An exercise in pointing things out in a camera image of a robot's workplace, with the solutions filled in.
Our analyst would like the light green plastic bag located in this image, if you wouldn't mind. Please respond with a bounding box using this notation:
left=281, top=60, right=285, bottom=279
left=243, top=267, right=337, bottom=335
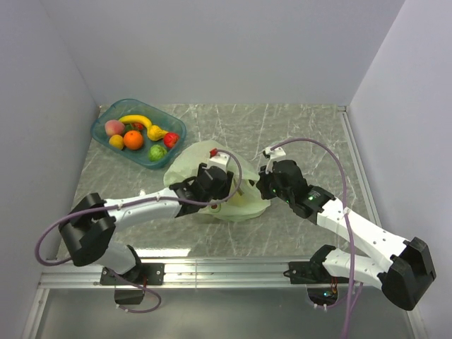
left=163, top=140, right=270, bottom=222

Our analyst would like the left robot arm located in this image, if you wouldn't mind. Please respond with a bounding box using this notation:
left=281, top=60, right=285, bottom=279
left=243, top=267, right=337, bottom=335
left=59, top=164, right=233, bottom=284

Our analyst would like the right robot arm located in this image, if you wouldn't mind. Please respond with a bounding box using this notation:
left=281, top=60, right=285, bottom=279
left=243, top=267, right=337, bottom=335
left=256, top=160, right=436, bottom=311

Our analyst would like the orange fruit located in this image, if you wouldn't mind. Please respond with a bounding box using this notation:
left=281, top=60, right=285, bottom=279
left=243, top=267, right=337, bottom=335
left=123, top=130, right=144, bottom=150

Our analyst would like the yellow pear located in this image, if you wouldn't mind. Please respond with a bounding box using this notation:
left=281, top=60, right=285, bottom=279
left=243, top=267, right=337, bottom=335
left=146, top=124, right=168, bottom=142

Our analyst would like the blue transparent plastic tray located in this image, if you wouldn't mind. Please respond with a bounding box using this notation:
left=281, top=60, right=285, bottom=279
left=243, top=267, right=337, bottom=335
left=90, top=99, right=187, bottom=170

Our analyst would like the small red strawberry behind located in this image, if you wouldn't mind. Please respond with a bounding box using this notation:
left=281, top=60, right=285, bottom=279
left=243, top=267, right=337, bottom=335
left=124, top=122, right=144, bottom=132

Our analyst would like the yellow banana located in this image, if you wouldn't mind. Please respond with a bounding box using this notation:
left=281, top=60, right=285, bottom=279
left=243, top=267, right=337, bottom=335
left=119, top=114, right=153, bottom=129

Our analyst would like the small yellow lemon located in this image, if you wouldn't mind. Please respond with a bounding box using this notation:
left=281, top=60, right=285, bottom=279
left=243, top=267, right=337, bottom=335
left=109, top=134, right=124, bottom=150

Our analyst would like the pink peach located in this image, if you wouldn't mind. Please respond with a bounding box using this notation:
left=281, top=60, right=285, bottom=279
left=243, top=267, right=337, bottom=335
left=105, top=120, right=125, bottom=137

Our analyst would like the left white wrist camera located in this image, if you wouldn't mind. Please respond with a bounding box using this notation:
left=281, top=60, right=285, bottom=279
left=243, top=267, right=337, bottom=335
left=206, top=148, right=230, bottom=172

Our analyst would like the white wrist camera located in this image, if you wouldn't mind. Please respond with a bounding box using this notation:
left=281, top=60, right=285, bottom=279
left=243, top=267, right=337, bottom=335
left=263, top=146, right=287, bottom=174
left=206, top=148, right=230, bottom=172

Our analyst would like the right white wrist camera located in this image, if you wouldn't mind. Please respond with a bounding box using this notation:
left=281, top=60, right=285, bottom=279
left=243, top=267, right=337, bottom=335
left=263, top=146, right=287, bottom=174

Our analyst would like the aluminium mounting rail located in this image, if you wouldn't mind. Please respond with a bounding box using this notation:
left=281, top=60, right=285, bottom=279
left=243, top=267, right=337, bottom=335
left=38, top=256, right=309, bottom=289

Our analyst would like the right side aluminium rail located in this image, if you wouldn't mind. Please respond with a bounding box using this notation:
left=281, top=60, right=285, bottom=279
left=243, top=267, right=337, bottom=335
left=338, top=106, right=382, bottom=227

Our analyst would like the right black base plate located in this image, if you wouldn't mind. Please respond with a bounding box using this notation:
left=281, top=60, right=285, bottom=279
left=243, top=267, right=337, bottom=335
left=283, top=261, right=349, bottom=285

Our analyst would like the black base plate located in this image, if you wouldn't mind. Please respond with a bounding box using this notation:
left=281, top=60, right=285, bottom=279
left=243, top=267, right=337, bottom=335
left=283, top=261, right=349, bottom=285
left=100, top=263, right=165, bottom=286

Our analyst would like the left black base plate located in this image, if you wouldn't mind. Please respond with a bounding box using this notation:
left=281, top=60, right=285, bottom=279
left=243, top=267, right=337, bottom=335
left=100, top=263, right=165, bottom=286

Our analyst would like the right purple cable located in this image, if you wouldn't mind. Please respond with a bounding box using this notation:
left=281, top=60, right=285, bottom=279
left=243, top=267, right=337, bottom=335
left=268, top=137, right=364, bottom=339

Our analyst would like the purple cable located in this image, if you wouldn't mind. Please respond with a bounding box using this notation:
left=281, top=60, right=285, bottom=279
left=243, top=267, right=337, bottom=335
left=34, top=150, right=243, bottom=314
left=268, top=137, right=364, bottom=339

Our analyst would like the black box under rail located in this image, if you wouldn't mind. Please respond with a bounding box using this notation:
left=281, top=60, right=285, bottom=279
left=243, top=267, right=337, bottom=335
left=114, top=288, right=145, bottom=306

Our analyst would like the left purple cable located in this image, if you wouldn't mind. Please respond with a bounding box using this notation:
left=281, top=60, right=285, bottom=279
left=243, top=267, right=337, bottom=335
left=34, top=150, right=243, bottom=314

